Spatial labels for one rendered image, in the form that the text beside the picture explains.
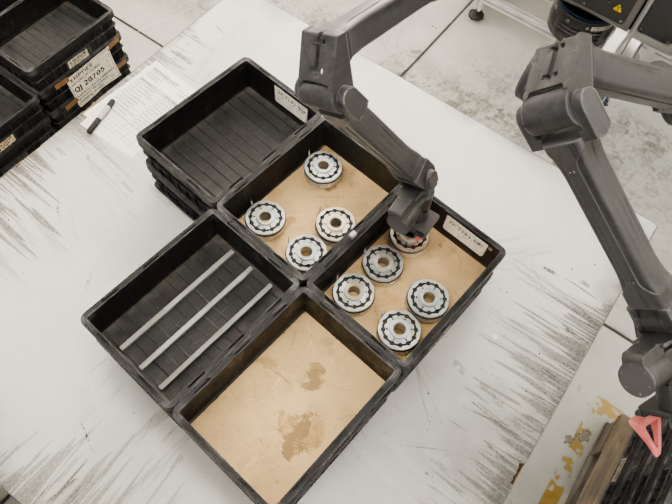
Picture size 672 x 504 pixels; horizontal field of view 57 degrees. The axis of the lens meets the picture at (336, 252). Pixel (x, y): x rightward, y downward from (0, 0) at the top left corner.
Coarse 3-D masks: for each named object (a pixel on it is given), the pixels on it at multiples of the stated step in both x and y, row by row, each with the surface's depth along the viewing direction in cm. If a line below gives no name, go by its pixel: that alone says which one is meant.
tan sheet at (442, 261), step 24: (384, 240) 159; (432, 240) 159; (360, 264) 155; (384, 264) 155; (408, 264) 156; (432, 264) 156; (456, 264) 156; (480, 264) 157; (384, 288) 152; (408, 288) 153; (456, 288) 153; (384, 312) 149
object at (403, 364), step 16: (384, 208) 151; (448, 208) 152; (368, 224) 149; (464, 224) 150; (352, 240) 147; (336, 256) 146; (496, 256) 147; (320, 272) 142; (336, 304) 139; (352, 320) 137; (448, 320) 138; (368, 336) 136; (432, 336) 136; (384, 352) 134; (416, 352) 134; (400, 368) 134
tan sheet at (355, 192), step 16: (352, 176) 167; (272, 192) 164; (288, 192) 164; (304, 192) 164; (320, 192) 164; (336, 192) 165; (352, 192) 165; (368, 192) 165; (384, 192) 165; (288, 208) 162; (304, 208) 162; (352, 208) 163; (368, 208) 163; (288, 224) 159; (304, 224) 160; (272, 240) 157
